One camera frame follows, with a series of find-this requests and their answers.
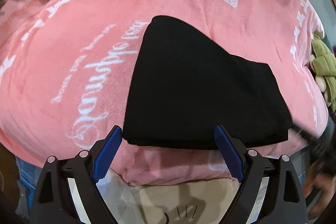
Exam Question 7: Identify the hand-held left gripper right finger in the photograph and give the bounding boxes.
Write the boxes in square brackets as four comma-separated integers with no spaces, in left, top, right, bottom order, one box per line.
[213,124,308,224]

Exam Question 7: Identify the blue cloth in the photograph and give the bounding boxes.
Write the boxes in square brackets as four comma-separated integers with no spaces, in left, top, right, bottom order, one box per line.
[14,157,40,203]

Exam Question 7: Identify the green puffer jacket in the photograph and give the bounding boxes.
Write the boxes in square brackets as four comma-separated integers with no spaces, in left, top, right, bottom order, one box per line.
[311,36,336,102]

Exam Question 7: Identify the cream plush toy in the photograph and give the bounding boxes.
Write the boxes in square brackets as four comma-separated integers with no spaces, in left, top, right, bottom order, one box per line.
[309,55,327,93]

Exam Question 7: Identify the person's right hand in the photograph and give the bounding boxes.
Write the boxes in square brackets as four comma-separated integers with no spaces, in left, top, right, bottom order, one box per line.
[302,165,334,201]

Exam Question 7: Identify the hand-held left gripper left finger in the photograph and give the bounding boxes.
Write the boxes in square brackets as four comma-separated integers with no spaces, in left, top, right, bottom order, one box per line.
[30,124,123,224]

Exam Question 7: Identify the pink bow-print blanket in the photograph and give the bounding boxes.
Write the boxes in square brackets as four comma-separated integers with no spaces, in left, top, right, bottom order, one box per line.
[0,0,330,186]

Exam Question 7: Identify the beige bed sheet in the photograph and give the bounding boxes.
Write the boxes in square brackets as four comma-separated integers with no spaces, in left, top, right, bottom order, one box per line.
[131,178,244,224]

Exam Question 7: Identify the black pants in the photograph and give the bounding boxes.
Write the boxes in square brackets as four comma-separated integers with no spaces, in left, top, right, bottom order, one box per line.
[123,15,294,150]

